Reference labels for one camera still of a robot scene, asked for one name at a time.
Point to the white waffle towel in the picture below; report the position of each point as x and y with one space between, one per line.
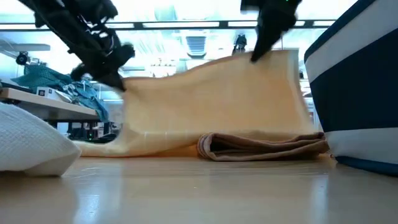
31 143

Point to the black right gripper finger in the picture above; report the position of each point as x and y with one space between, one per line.
265 43

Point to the navy and white fabric basket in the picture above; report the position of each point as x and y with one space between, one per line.
357 93

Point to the small white box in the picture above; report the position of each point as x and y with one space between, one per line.
49 92

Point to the teal cloth pile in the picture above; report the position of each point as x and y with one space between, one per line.
46 79

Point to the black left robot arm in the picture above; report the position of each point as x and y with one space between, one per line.
62 21

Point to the yellow towel with white lines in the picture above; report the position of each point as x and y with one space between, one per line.
217 99

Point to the black round lamp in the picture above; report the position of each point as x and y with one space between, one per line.
22 58

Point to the black hanging camera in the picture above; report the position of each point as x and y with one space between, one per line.
240 43

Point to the wooden workbench with grey frame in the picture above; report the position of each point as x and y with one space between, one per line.
46 107

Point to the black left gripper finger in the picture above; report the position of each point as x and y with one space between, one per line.
117 83

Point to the pink towel with white lines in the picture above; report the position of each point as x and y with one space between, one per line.
264 149

